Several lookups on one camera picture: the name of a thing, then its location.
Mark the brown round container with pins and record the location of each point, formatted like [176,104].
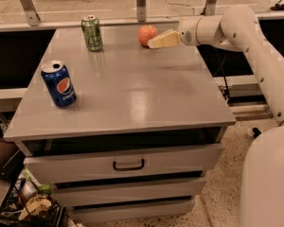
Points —
[0,144]

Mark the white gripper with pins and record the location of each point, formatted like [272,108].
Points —
[187,32]

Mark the right metal rail bracket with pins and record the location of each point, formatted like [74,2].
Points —
[209,7]

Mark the red orange apple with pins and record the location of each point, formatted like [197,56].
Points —
[145,33]

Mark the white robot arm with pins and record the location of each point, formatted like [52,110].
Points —
[238,29]

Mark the left metal rail bracket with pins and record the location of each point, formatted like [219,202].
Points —
[31,14]

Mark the green soda can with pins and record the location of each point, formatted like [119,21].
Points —
[91,32]

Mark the middle metal rail bracket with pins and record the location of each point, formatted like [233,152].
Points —
[141,10]

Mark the black top drawer handle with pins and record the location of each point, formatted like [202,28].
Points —
[121,166]

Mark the metal rail bracket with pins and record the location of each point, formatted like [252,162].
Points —
[31,14]
[209,7]
[141,10]

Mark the black sandal on floor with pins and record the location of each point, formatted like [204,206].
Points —
[278,6]

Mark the blue pepsi can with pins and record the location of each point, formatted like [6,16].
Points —
[58,83]

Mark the black bin with clutter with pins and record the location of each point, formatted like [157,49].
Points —
[30,204]

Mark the grey drawer cabinet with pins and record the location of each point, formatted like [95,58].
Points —
[132,103]

